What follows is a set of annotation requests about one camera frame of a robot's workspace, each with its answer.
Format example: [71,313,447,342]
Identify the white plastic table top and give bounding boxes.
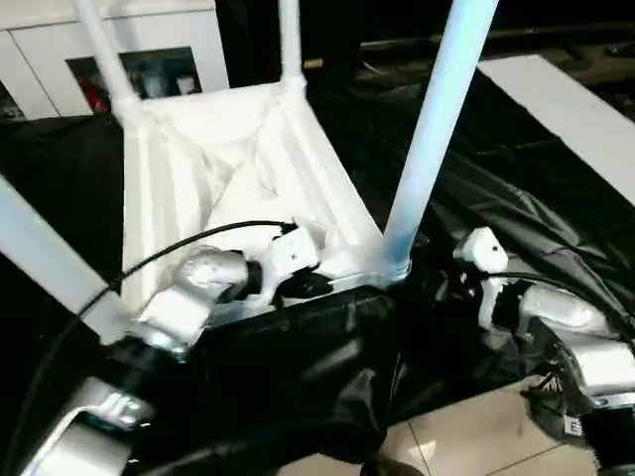
[98,81,414,344]

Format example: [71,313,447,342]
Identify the black work mat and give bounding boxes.
[0,63,635,476]

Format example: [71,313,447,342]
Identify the white flat board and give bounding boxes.
[477,54,635,208]

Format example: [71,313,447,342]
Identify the black cabinet with gold label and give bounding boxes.
[212,0,635,61]

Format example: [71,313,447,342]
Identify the red bottle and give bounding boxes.
[80,72,109,114]

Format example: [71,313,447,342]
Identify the white display cabinet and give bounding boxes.
[0,0,230,121]

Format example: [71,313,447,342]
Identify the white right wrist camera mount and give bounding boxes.
[452,226,511,332]

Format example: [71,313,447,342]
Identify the black left wrist camera cable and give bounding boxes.
[73,219,300,319]

